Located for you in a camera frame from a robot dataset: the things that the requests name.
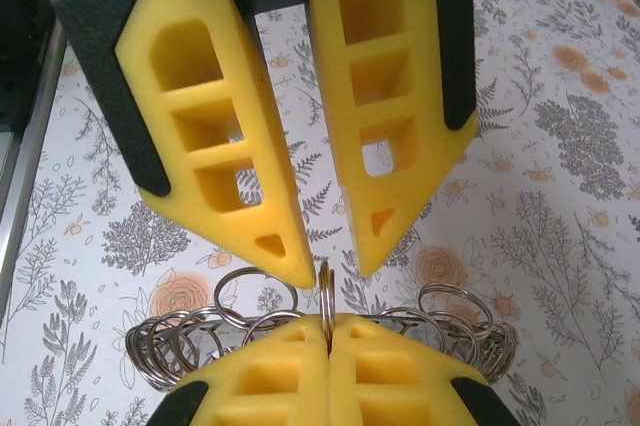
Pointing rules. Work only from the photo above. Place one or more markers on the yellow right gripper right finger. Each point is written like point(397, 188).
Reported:
point(345, 396)

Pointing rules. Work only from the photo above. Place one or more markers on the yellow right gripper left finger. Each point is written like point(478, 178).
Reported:
point(300, 396)

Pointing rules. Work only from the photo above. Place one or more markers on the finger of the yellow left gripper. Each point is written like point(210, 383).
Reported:
point(150, 96)
point(395, 111)

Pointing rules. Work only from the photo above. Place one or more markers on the long aluminium base rail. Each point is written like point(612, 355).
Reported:
point(25, 156)

